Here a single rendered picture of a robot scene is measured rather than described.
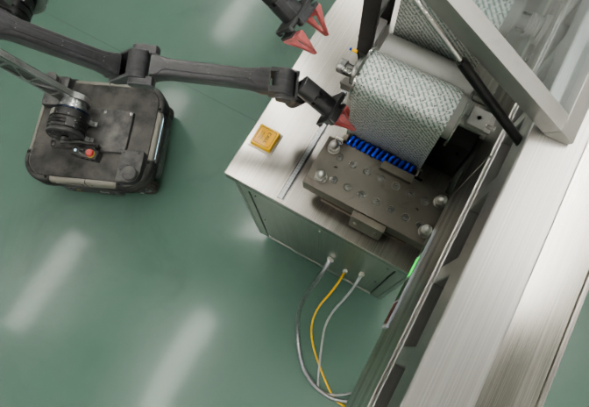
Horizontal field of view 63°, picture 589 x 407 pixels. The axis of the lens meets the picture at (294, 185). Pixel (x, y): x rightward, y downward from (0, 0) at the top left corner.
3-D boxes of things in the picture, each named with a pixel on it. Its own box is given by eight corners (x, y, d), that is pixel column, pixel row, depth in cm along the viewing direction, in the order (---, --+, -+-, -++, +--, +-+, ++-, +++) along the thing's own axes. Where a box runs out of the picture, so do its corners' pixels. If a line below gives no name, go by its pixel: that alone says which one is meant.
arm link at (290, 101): (277, 96, 125) (280, 65, 126) (260, 107, 135) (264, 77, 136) (317, 107, 130) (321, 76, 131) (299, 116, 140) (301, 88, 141)
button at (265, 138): (262, 126, 156) (261, 123, 153) (280, 136, 154) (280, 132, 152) (251, 144, 154) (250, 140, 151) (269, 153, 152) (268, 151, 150)
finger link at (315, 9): (309, 53, 118) (282, 25, 113) (323, 32, 119) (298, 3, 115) (325, 47, 112) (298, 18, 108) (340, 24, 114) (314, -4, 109)
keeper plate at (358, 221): (351, 219, 144) (353, 210, 133) (381, 235, 142) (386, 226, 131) (347, 226, 143) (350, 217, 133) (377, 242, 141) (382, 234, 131)
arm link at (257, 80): (124, 81, 122) (130, 40, 124) (130, 88, 128) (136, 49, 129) (292, 100, 124) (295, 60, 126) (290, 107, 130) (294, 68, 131)
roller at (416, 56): (387, 50, 138) (394, 24, 126) (471, 88, 133) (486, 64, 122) (368, 82, 135) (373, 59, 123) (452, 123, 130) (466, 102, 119)
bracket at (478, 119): (471, 108, 114) (475, 104, 112) (495, 118, 113) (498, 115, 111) (464, 124, 112) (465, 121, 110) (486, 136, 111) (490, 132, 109)
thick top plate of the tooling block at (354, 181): (329, 143, 145) (329, 135, 139) (451, 205, 138) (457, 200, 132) (302, 187, 141) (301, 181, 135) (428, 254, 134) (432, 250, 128)
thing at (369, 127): (347, 132, 142) (351, 102, 124) (420, 168, 137) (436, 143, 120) (346, 133, 141) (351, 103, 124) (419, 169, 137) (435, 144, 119)
